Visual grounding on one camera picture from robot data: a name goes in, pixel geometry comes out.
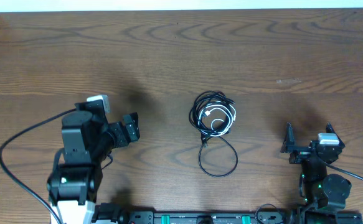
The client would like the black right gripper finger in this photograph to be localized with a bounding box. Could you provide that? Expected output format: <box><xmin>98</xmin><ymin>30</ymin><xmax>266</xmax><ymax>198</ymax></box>
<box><xmin>326</xmin><ymin>122</ymin><xmax>337</xmax><ymax>135</ymax></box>
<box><xmin>281</xmin><ymin>123</ymin><xmax>295</xmax><ymax>153</ymax></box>

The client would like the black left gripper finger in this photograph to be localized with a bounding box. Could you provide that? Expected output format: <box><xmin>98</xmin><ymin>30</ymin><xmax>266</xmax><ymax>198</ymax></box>
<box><xmin>123</xmin><ymin>114</ymin><xmax>138</xmax><ymax>142</ymax></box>
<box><xmin>130</xmin><ymin>112</ymin><xmax>140</xmax><ymax>139</ymax></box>

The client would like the white USB cable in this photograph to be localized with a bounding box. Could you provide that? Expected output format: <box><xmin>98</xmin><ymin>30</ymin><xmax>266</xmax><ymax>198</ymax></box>
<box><xmin>199</xmin><ymin>100</ymin><xmax>237</xmax><ymax>137</ymax></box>

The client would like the black USB cable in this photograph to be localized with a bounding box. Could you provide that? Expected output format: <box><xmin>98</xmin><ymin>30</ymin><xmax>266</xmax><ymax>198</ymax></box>
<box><xmin>188</xmin><ymin>90</ymin><xmax>239</xmax><ymax>178</ymax></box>

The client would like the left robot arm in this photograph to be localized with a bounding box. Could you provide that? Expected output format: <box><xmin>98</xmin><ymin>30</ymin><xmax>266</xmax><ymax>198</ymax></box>
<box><xmin>47</xmin><ymin>99</ymin><xmax>140</xmax><ymax>223</ymax></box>

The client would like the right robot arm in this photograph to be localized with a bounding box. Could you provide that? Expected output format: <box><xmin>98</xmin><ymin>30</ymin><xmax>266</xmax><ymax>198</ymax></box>
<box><xmin>280</xmin><ymin>123</ymin><xmax>362</xmax><ymax>223</ymax></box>

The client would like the right camera cable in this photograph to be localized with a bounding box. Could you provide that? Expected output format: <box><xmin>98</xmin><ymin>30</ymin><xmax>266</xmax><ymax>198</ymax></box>
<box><xmin>314</xmin><ymin>149</ymin><xmax>363</xmax><ymax>224</ymax></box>

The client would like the camera cable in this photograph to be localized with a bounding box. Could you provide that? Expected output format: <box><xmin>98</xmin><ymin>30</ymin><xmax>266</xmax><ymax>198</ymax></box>
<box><xmin>0</xmin><ymin>108</ymin><xmax>78</xmax><ymax>224</ymax></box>
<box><xmin>314</xmin><ymin>149</ymin><xmax>363</xmax><ymax>224</ymax></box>

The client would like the left camera cable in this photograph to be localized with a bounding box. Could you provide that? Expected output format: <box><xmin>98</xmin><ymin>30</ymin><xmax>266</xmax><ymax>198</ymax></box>
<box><xmin>0</xmin><ymin>108</ymin><xmax>78</xmax><ymax>224</ymax></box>

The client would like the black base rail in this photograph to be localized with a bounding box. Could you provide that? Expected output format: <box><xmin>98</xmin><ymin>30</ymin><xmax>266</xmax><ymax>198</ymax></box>
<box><xmin>93</xmin><ymin>202</ymin><xmax>363</xmax><ymax>224</ymax></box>

